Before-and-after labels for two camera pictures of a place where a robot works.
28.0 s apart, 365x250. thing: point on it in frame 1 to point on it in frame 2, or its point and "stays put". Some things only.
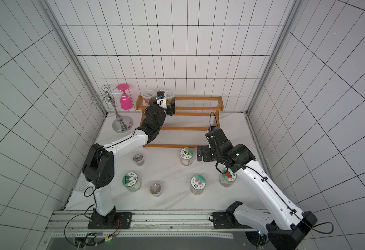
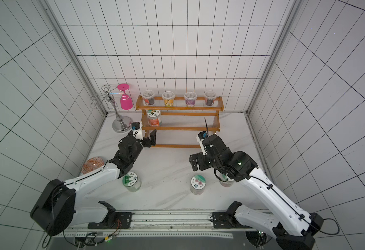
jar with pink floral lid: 197,184 stays put
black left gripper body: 171,111 to 146,142
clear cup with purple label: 138,159 to 190,97
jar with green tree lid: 132,182 stays put
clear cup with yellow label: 169,95 stays put
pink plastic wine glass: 125,102 stays put
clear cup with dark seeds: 147,96 stays put
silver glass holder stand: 121,124 stays put
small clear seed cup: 156,189 to 210,97
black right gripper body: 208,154 to 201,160
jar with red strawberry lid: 227,177 stays put
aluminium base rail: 74,224 stays put
